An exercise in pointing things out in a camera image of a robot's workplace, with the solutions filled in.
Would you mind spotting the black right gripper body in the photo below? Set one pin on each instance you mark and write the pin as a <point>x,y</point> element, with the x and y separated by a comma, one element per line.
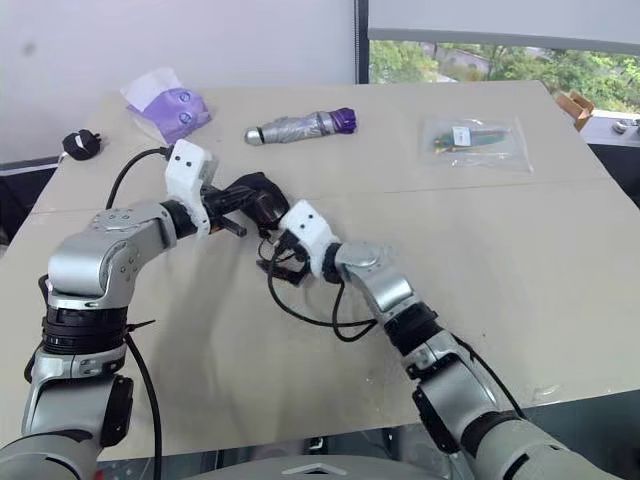
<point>294,256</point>

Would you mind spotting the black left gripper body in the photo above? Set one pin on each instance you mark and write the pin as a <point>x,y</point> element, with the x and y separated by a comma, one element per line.
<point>216,201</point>

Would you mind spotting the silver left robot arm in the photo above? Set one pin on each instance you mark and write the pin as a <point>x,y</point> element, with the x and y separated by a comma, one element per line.
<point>95,260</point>

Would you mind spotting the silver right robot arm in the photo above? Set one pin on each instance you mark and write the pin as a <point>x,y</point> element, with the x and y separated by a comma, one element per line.
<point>430,360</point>

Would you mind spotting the purple pouch with white paper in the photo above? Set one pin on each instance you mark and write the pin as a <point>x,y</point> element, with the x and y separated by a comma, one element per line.
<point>172,107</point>

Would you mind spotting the black power plug adapter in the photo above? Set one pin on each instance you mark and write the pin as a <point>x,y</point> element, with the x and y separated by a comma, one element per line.
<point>80,145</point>

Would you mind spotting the dark side furniture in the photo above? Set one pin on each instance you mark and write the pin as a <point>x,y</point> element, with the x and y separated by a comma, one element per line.
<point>22,190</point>

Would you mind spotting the grey robot torso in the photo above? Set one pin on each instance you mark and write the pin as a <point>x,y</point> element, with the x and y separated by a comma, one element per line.
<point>310,467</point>

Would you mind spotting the clear plastic bag colourful items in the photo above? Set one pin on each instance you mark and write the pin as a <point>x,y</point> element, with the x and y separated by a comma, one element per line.
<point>475,142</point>

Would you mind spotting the grey roller blind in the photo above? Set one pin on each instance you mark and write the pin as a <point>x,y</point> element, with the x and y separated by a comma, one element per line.
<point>500,20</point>

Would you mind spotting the brown cardboard box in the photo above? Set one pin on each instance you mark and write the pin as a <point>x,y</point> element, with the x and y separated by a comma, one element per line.
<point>576,107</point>

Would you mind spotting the grey side table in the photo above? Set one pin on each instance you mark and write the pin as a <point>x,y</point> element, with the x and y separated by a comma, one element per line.
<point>612,132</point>

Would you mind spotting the round silver black object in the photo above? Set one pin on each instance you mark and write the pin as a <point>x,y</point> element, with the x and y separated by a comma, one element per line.
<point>621,127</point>

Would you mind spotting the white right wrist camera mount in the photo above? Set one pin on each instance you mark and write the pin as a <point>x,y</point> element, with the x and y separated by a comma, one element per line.
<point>306,226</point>

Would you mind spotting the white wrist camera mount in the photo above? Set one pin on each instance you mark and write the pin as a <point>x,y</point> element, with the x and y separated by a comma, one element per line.
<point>306,226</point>
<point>187,172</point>

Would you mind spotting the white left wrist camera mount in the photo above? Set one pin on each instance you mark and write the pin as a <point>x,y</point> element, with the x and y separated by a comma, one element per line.
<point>187,172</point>

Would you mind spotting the black window frame post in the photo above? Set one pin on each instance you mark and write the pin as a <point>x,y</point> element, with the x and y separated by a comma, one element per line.
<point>361,40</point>

